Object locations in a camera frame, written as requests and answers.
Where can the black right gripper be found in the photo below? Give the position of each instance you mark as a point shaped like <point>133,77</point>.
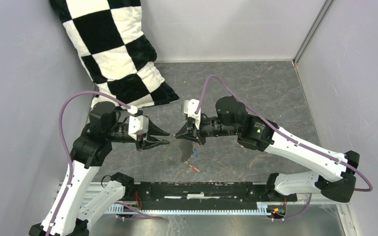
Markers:
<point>184,132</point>

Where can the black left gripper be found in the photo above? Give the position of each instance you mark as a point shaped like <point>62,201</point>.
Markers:
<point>146,142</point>

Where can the red capped key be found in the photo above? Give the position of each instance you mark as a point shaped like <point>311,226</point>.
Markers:
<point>194,168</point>

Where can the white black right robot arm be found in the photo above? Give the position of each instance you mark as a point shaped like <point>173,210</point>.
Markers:
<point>331,174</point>

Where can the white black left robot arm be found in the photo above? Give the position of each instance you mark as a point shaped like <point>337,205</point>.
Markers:
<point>68,216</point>

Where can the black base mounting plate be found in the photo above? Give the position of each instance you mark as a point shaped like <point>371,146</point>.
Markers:
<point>203,195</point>

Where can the black white checkered pillow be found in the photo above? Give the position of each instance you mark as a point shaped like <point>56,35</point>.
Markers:
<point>111,46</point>

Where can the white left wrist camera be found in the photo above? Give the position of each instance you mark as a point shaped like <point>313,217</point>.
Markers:
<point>137,124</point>

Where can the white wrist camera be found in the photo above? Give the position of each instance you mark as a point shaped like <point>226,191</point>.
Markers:
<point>137,124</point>
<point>190,108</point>

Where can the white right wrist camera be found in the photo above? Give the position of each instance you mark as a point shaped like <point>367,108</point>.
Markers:
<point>190,108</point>

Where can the white slotted cable duct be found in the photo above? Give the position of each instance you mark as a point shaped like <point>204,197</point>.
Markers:
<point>260,209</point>

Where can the aluminium corner frame post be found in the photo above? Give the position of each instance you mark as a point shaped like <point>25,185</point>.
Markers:
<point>327,4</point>

